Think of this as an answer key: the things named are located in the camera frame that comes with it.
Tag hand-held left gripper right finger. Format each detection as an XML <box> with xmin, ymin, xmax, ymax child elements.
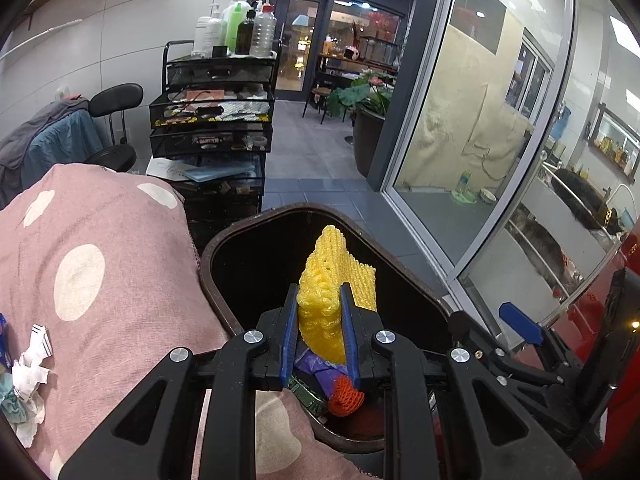
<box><xmin>339</xmin><ymin>282</ymin><xmax>583</xmax><ymax>480</ymax></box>

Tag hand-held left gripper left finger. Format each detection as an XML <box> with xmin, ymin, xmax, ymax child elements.
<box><xmin>57</xmin><ymin>284</ymin><xmax>302</xmax><ymax>480</ymax></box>

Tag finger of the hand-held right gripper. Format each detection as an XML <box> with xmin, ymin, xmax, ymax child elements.
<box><xmin>498</xmin><ymin>302</ymin><xmax>583</xmax><ymax>386</ymax></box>
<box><xmin>447</xmin><ymin>311</ymin><xmax>566</xmax><ymax>397</ymax></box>

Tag yellow foam fruit net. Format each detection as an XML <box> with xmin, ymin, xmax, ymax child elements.
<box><xmin>296</xmin><ymin>225</ymin><xmax>377</xmax><ymax>365</ymax></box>

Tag brown trash bin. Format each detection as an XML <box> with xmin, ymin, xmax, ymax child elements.
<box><xmin>199</xmin><ymin>202</ymin><xmax>457</xmax><ymax>466</ymax></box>

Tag white tissue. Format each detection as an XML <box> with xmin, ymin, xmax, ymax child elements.
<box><xmin>11</xmin><ymin>352</ymin><xmax>51</xmax><ymax>401</ymax></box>
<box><xmin>15</xmin><ymin>395</ymin><xmax>47</xmax><ymax>448</ymax></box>

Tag purple wrapper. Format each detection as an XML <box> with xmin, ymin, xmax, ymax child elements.
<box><xmin>292</xmin><ymin>350</ymin><xmax>346</xmax><ymax>396</ymax></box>

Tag orange foam fruit net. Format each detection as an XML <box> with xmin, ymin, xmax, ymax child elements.
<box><xmin>327</xmin><ymin>375</ymin><xmax>367</xmax><ymax>417</ymax></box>

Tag green packet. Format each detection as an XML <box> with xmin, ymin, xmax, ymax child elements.
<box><xmin>287</xmin><ymin>375</ymin><xmax>328</xmax><ymax>418</ymax></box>

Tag red plastic object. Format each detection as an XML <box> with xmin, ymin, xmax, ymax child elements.
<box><xmin>515</xmin><ymin>232</ymin><xmax>640</xmax><ymax>480</ymax></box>

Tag green pet water dispenser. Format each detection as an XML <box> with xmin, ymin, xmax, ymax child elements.
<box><xmin>451</xmin><ymin>169</ymin><xmax>478</xmax><ymax>206</ymax></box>

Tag blue folder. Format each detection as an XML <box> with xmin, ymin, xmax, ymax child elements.
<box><xmin>185</xmin><ymin>162</ymin><xmax>262</xmax><ymax>182</ymax></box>

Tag pink polka dot blanket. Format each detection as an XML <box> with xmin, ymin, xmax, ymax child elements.
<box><xmin>0</xmin><ymin>162</ymin><xmax>371</xmax><ymax>480</ymax></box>

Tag potted plant dark planter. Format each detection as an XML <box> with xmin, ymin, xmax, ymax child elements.
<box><xmin>327</xmin><ymin>69</ymin><xmax>397</xmax><ymax>179</ymax></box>

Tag black mesh trolley cart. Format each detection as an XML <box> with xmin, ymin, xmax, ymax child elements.
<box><xmin>149</xmin><ymin>40</ymin><xmax>278</xmax><ymax>241</ymax></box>

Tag white paper sheet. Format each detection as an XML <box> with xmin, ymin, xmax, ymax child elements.
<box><xmin>146</xmin><ymin>156</ymin><xmax>201</xmax><ymax>181</ymax></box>

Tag glass sliding door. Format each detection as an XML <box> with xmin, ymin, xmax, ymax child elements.
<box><xmin>382</xmin><ymin>0</ymin><xmax>576</xmax><ymax>313</ymax></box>

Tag wooden stool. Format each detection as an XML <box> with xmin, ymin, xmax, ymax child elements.
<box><xmin>302</xmin><ymin>85</ymin><xmax>333</xmax><ymax>126</ymax></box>

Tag glass entry door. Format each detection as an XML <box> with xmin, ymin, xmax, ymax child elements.
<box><xmin>250</xmin><ymin>0</ymin><xmax>332</xmax><ymax>102</ymax></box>

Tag teal crumpled tissue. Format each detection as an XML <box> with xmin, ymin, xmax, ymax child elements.
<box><xmin>0</xmin><ymin>370</ymin><xmax>36</xmax><ymax>423</ymax></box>

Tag black office chair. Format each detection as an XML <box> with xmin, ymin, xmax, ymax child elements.
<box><xmin>84</xmin><ymin>83</ymin><xmax>146</xmax><ymax>176</ymax></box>

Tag blue cloth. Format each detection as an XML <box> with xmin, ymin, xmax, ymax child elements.
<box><xmin>22</xmin><ymin>110</ymin><xmax>104</xmax><ymax>176</ymax></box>

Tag clear bottle red cap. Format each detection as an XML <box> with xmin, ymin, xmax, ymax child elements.
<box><xmin>249</xmin><ymin>4</ymin><xmax>277</xmax><ymax>58</ymax></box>

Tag dark brown bottle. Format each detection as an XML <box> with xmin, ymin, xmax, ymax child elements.
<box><xmin>235</xmin><ymin>10</ymin><xmax>257</xmax><ymax>56</ymax></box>

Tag white pump bottle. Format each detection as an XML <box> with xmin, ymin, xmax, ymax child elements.
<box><xmin>192</xmin><ymin>4</ymin><xmax>224</xmax><ymax>58</ymax></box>

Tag green pump bottle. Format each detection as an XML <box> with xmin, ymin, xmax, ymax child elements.
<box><xmin>224</xmin><ymin>0</ymin><xmax>253</xmax><ymax>53</ymax></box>

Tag grey jacket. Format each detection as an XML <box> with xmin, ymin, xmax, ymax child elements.
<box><xmin>0</xmin><ymin>100</ymin><xmax>92</xmax><ymax>196</ymax></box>

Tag white wall rod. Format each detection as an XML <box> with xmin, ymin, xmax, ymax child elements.
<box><xmin>0</xmin><ymin>19</ymin><xmax>83</xmax><ymax>58</ymax></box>

